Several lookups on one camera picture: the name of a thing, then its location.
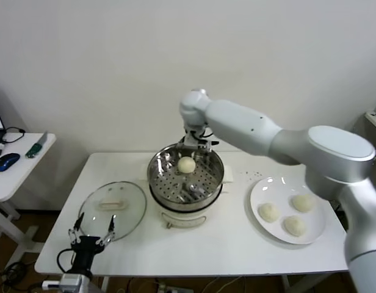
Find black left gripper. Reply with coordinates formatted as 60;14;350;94
68;212;116;274

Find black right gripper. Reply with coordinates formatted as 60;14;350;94
176;140;214;160

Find white steamed baozi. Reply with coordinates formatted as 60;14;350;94
258;203;281;223
177;156;197;175
282;215;307;237
291;194;316;212

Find round glass pot lid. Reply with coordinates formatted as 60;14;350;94
78;181;147;244

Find perforated steel steamer basket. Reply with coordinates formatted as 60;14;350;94
146;142;225;211

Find white oval plate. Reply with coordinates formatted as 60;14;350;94
249;176;325;245

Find white side table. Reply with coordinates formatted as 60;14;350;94
0;132;57;254

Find white power strip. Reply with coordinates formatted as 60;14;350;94
157;283;184;293

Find blue computer mouse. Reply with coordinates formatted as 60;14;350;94
0;153;20;172

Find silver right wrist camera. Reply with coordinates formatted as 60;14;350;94
185;131;220;147

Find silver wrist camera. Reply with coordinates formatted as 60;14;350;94
42;273;89;291
185;131;220;147

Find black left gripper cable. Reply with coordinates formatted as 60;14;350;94
56;248;76;274

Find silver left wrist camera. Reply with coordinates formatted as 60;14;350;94
42;273;89;291

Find black floor cable bundle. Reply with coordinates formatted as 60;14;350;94
0;262;50;293

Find green handled tool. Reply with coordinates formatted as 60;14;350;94
25;131;49;160

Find thin black desk cable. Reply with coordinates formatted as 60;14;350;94
1;127;26;145

